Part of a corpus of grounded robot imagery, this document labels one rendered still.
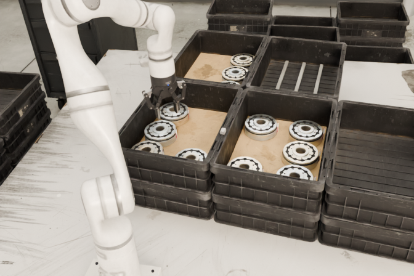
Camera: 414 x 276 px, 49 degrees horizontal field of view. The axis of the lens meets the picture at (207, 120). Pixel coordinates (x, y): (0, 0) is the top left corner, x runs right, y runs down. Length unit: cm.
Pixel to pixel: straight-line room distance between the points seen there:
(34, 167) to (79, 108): 75
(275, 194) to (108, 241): 45
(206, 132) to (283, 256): 46
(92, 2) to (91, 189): 39
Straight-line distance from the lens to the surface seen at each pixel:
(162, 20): 124
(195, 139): 145
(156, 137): 143
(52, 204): 153
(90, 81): 97
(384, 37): 295
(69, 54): 101
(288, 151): 136
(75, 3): 98
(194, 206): 134
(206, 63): 187
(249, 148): 141
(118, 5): 108
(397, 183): 137
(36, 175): 166
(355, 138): 149
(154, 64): 131
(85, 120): 97
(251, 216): 130
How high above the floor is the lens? 173
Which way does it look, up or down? 36 degrees down
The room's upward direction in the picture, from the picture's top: 3 degrees counter-clockwise
